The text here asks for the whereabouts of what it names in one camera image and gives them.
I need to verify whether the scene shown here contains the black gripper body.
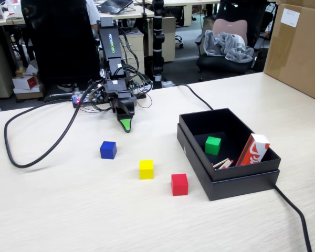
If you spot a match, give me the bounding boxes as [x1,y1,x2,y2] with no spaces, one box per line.
[104,79,137,112]

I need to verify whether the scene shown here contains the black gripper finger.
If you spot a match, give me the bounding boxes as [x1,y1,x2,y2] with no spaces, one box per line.
[116,114,134,133]
[114,96,138,118]

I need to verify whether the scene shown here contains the green cube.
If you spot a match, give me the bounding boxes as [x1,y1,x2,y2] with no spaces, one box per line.
[204,136,222,155]

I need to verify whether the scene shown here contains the blue cube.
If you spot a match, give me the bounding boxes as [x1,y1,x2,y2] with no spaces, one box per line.
[100,141,118,160]

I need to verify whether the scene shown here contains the yellow cube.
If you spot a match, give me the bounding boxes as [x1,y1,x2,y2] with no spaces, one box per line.
[139,159,154,180]

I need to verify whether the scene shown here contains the red cube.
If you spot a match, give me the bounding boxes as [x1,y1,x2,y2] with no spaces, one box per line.
[171,173,189,196]

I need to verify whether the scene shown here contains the controller board red LED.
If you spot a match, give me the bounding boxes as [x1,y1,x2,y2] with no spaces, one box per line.
[71,91,91,109]

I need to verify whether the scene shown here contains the beige drawer cabinet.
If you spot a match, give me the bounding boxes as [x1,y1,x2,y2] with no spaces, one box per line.
[118,28,145,75]

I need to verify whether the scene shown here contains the white sneaker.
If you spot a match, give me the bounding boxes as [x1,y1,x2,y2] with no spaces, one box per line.
[57,83,80,93]

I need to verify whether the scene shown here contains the black pole white bands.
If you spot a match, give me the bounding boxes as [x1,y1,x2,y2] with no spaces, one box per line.
[151,0,165,89]

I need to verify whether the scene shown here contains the tall beige cabinet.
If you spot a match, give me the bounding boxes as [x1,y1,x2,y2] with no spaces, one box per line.
[161,16,177,63]

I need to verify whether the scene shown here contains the black laptop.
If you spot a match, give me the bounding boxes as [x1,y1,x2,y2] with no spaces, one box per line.
[97,0,134,15]

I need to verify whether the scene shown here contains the black cardboard box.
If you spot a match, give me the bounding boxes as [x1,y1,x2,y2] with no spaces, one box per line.
[178,107,282,182]

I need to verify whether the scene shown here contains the white red carton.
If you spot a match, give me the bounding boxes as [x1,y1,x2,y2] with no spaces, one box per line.
[12,74,41,92]

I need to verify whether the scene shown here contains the wooden match red head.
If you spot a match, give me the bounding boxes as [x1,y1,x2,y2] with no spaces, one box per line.
[217,159,233,169]
[220,159,235,170]
[212,158,230,167]

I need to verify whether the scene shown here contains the grey blanket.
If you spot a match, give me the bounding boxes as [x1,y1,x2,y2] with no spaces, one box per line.
[204,30,255,64]

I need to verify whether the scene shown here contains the pink office chair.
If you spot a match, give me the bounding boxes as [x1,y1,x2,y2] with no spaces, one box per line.
[195,18,261,82]

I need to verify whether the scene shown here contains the black open box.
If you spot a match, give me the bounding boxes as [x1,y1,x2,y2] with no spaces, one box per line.
[176,123,281,202]

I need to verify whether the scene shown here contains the red white matchbox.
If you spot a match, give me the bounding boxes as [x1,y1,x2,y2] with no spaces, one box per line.
[235,133,271,167]

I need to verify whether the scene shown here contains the beige office desk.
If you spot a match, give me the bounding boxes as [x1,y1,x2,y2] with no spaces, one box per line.
[0,4,155,27]

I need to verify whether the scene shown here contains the large brown cardboard box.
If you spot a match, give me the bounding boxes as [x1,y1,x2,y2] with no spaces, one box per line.
[262,0,315,104]

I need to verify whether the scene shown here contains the white shipping label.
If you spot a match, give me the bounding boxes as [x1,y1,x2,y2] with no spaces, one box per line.
[280,8,301,27]

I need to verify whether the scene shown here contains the thick black looped cable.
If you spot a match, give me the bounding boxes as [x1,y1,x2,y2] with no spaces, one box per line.
[4,86,95,169]

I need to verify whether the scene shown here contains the thick black long cable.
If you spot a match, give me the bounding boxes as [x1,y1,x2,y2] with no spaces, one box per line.
[173,83,313,252]

